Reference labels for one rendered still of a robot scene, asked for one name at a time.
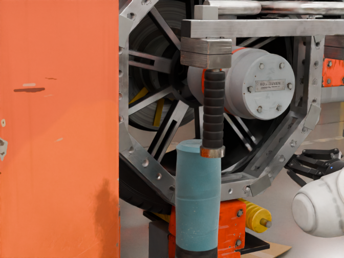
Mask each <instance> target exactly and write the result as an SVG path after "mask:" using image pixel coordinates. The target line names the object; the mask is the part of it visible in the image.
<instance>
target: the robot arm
mask: <svg viewBox="0 0 344 258"><path fill-rule="evenodd" d="M342 157H343V154H342V153H341V152H340V150H339V149H338V148H334V149H331V150H323V149H304V150H303V151H302V154H300V155H296V154H293V155H292V157H291V158H290V159H289V161H288V162H287V163H286V165H285V166H284V168H285V169H288V171H287V174H288V175H289V176H290V178H291V179H292V180H293V181H295V182H296V183H297V184H298V185H299V186H301V187H302V188H301V189H300V190H299V191H298V192H297V193H296V194H295V196H294V199H293V203H292V213H293V217H294V220H295V222H296V223H297V225H298V226H299V227H300V228H301V229H302V230H303V231H304V232H305V233H307V234H309V235H312V236H315V237H320V238H334V237H341V236H344V161H341V158H342ZM321 160H327V161H325V162H324V161H321ZM301 165H302V166H301ZM303 165H305V166H308V167H310V168H311V169H309V168H306V167H303ZM297 174H299V175H302V176H305V177H308V178H311V179H313V180H314V181H312V182H310V183H308V184H307V183H306V182H305V181H304V180H303V179H302V178H300V177H299V176H298V175H297Z"/></svg>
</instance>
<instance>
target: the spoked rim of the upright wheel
mask: <svg viewBox="0 0 344 258"><path fill-rule="evenodd" d="M195 5H203V1H202V0H185V7H186V19H194V11H195ZM147 14H148V16H149V17H150V18H151V20H152V21H153V22H154V24H155V25H156V26H157V28H158V29H159V30H160V32H161V33H162V34H163V36H164V37H165V38H166V40H167V41H168V42H169V44H170V45H169V46H168V47H167V48H166V49H165V51H164V52H163V54H162V56H157V55H152V54H147V53H143V52H139V51H134V50H130V49H129V50H128V55H129V56H134V57H139V58H143V59H147V60H150V64H146V63H142V62H137V61H133V60H128V66H131V67H136V68H141V69H146V70H150V71H155V72H158V80H159V84H160V88H158V89H156V90H154V91H152V92H151V93H149V94H147V95H145V96H143V97H141V98H140V99H138V100H136V101H134V102H132V103H130V104H129V105H128V116H130V115H132V114H134V113H135V112H137V111H139V110H141V109H143V108H145V107H146V106H148V105H150V104H152V103H154V102H156V101H157V100H159V99H161V98H163V97H165V96H166V97H167V98H168V99H169V100H171V101H172V104H171V106H170V108H169V110H168V112H167V114H166V116H165V118H164V120H163V122H162V123H161V125H160V127H159V129H158V131H157V133H156V135H155V137H154V139H153V141H152V143H151V145H150V147H149V148H148V150H147V152H148V153H149V154H150V155H151V156H152V157H153V158H154V159H155V160H156V161H157V162H158V163H159V164H160V165H161V166H162V167H163V168H164V169H165V170H166V171H167V172H169V173H170V174H171V175H172V176H173V177H174V178H175V179H176V165H177V150H176V149H175V150H172V151H170V152H167V153H165V152H166V150H167V149H168V147H169V145H170V143H171V141H172V139H173V137H174V135H175V133H176V131H177V129H178V127H179V125H180V123H181V122H182V120H183V118H184V116H185V114H186V112H187V110H188V108H194V116H195V136H196V137H195V138H193V139H203V136H202V135H203V122H204V121H203V114H204V112H203V105H202V104H200V103H199V102H198V100H197V99H196V97H195V96H194V95H193V94H192V93H191V91H190V89H189V86H188V85H185V84H184V83H182V81H181V80H180V78H179V75H178V70H179V66H180V64H181V63H180V58H181V51H180V49H181V38H178V37H177V36H176V34H175V33H174V32H173V30H172V29H171V28H170V26H169V25H168V23H167V22H166V21H165V19H164V18H163V17H162V15H161V14H160V13H159V11H158V10H157V8H156V7H155V6H153V7H152V8H151V10H150V11H149V12H148V13H147ZM267 15H268V14H261V13H259V14H257V15H247V16H237V19H256V18H260V19H261V17H262V16H267ZM236 46H239V47H247V48H255V49H261V50H265V51H267V52H269V53H270V54H276V55H279V56H281V57H283V58H284V59H285V60H286V61H287V62H288V63H289V64H290V66H291V67H292V51H291V42H290V37H289V36H272V37H236ZM178 90H179V92H180V93H179V92H178ZM223 114H224V121H223V123H224V129H223V146H225V156H224V157H222V158H221V175H227V174H230V173H232V172H234V171H235V170H237V169H239V168H240V167H241V166H243V165H244V164H245V163H247V162H248V161H249V160H250V159H251V158H252V157H253V156H254V155H255V154H256V153H257V152H258V151H259V150H260V149H261V148H262V146H263V145H264V144H265V142H266V141H267V140H268V139H269V137H270V136H271V134H272V132H273V131H274V129H275V127H276V125H277V123H278V121H279V119H280V117H281V115H282V114H281V115H279V116H278V117H276V118H274V119H271V120H261V119H257V118H255V119H245V118H242V117H238V116H234V115H231V114H228V113H223Z"/></svg>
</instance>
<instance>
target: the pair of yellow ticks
mask: <svg viewBox="0 0 344 258"><path fill-rule="evenodd" d="M147 93H148V90H147V89H146V88H145V87H144V88H143V89H142V90H141V91H140V92H139V93H138V94H137V95H136V96H135V97H134V98H133V99H132V100H131V101H130V102H129V103H128V104H130V103H132V102H134V101H136V100H138V99H140V98H141V97H143V96H145V95H146V94H147ZM163 105H164V99H162V98H161V99H159V100H158V103H157V108H156V113H155V117H154V122H153V126H159V123H160V119H161V114H162V109H163Z"/></svg>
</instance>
